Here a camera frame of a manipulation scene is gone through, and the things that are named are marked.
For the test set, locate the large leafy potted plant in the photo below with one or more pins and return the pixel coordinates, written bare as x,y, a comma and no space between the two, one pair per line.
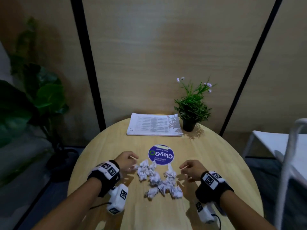
48,93

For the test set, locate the person's left forearm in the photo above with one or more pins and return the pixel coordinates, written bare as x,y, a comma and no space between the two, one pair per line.
72,206

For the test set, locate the person's right forearm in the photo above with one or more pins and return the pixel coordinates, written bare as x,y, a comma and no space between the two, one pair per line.
244,213

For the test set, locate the round blue sticker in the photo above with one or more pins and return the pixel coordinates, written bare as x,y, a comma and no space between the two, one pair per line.
160,154

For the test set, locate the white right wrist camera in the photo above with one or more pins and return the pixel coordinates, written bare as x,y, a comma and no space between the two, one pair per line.
205,211

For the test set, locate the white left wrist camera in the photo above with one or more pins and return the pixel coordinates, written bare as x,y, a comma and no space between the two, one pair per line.
118,198

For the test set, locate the black right wristband with markers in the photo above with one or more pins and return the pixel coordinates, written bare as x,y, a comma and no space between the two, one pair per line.
213,186

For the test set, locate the person's left hand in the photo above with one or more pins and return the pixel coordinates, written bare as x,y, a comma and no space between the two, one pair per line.
126,162

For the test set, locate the small potted flowering plant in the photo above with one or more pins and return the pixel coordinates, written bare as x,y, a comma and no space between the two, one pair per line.
192,107

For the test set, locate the white metal chair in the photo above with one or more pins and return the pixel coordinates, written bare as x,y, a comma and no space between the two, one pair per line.
275,141

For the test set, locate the black left wristband with markers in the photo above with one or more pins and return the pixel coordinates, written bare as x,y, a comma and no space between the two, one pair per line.
104,176

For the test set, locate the black wristband with markers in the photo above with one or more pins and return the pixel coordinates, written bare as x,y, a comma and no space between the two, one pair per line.
104,176
213,186

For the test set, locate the stack of printed papers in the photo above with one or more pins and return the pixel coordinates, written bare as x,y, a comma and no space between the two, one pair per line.
153,124

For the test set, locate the round wooden table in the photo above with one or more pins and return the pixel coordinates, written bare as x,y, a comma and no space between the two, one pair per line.
215,153

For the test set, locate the person's right hand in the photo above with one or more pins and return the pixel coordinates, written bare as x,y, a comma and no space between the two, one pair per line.
194,171

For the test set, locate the pile of paper balls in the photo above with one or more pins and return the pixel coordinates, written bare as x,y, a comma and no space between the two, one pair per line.
154,178

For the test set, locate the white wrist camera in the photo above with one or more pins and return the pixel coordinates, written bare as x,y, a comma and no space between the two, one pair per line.
118,198
205,211

